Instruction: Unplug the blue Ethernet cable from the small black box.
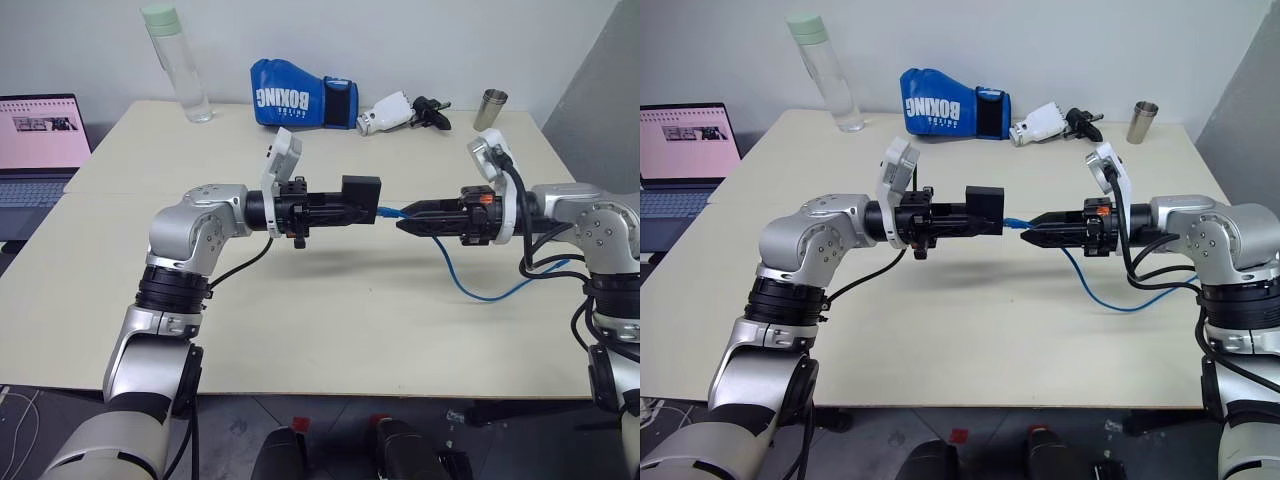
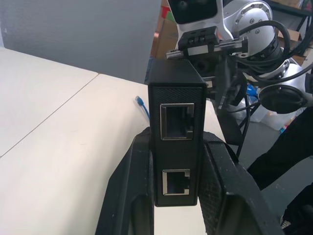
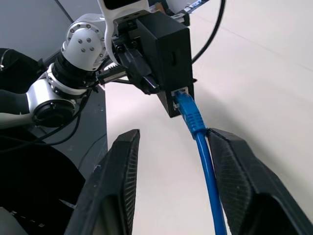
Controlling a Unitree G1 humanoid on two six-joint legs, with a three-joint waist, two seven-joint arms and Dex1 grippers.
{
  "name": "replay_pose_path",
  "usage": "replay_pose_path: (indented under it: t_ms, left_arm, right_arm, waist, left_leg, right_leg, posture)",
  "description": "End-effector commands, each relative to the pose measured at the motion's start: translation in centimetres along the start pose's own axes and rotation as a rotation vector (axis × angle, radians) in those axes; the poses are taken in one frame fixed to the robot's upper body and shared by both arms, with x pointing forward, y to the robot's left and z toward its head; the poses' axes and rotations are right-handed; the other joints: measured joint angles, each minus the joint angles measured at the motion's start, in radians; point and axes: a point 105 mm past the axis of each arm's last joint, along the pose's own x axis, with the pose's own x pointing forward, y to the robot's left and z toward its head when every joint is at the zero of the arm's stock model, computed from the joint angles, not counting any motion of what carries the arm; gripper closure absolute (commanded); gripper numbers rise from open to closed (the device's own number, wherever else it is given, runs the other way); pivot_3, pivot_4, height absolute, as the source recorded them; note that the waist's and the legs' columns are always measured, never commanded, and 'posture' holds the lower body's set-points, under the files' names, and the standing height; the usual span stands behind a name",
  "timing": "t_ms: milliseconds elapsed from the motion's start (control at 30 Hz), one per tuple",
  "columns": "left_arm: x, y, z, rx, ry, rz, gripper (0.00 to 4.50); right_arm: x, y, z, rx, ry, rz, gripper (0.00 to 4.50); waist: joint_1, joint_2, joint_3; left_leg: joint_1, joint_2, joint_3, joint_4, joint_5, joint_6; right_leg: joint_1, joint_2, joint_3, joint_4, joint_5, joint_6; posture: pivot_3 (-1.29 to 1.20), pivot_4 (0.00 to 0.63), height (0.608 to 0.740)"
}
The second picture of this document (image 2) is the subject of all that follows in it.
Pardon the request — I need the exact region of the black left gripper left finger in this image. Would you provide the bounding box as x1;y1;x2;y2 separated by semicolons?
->
94;126;155;235

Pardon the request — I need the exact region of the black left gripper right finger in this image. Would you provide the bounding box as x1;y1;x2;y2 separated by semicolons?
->
197;131;286;235

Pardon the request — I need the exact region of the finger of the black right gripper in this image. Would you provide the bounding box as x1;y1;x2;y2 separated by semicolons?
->
214;55;246;111

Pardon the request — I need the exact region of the small black Ethernet box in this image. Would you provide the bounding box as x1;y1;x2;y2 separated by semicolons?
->
148;59;208;208

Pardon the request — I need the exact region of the brown cardboard box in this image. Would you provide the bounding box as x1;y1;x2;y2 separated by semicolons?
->
150;0;181;61

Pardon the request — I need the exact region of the clear plastic bag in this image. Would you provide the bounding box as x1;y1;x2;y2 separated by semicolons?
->
251;105;298;131

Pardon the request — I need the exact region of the white shoe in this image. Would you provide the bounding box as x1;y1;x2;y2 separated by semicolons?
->
280;215;294;230

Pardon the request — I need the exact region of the person's black trouser leg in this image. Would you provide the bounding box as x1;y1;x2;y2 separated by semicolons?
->
246;104;313;235

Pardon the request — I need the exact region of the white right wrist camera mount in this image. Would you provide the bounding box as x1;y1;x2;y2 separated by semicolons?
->
167;0;236;40

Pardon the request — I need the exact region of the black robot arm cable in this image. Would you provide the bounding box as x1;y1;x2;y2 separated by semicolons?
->
238;20;313;84

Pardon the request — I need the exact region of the blue Ethernet cable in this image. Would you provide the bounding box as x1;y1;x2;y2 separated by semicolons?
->
134;95;151;122

